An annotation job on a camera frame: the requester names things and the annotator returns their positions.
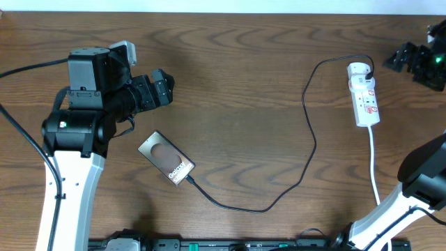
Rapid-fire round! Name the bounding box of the black USB charging cable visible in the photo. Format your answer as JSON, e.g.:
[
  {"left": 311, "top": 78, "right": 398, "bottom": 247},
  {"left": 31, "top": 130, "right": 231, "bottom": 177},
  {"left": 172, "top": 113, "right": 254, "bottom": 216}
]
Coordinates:
[{"left": 184, "top": 54, "right": 376, "bottom": 214}]

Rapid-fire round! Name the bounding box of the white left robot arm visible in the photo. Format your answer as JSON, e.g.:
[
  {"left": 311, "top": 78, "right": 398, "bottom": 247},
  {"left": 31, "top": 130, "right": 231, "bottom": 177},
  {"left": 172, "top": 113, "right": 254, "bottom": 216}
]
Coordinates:
[{"left": 36, "top": 41, "right": 175, "bottom": 250}]

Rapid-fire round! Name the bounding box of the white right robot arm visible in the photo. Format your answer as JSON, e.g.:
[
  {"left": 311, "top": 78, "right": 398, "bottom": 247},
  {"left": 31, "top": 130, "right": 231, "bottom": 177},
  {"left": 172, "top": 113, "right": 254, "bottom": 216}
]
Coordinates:
[{"left": 330, "top": 22, "right": 445, "bottom": 250}]

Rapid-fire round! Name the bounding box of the white power strip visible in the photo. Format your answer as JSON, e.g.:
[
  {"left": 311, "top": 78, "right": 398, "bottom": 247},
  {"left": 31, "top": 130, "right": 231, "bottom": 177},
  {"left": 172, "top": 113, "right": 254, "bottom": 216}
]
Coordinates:
[{"left": 348, "top": 75, "right": 380, "bottom": 128}]

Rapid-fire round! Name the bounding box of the white USB wall charger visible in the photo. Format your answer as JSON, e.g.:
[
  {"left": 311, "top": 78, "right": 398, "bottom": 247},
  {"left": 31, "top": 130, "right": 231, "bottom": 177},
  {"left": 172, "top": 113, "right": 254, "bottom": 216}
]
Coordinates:
[{"left": 347, "top": 62, "right": 373, "bottom": 80}]

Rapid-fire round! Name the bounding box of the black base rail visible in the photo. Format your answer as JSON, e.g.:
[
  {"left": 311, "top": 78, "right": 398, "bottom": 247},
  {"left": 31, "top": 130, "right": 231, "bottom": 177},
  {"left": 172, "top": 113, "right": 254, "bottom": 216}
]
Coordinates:
[{"left": 86, "top": 229, "right": 412, "bottom": 251}]

